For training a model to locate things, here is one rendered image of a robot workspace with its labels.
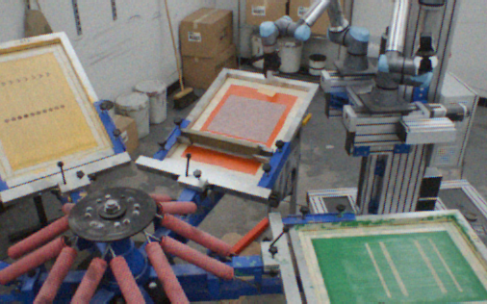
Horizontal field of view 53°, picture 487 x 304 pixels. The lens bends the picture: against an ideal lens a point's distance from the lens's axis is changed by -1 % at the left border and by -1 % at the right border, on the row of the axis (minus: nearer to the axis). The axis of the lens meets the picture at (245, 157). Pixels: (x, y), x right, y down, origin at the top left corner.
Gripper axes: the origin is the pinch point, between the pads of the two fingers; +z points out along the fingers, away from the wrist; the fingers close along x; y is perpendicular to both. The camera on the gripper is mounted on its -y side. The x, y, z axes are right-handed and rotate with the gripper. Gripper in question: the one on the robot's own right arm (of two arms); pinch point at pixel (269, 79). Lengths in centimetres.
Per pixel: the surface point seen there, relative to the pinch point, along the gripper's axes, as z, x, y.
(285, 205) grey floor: 136, 16, -4
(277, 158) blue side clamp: -2, -58, 28
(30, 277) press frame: -21, -158, -28
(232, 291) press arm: 0, -127, 36
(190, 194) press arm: -6, -94, 1
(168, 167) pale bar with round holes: -6, -83, -16
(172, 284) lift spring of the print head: -32, -146, 29
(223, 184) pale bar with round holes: -6, -84, 13
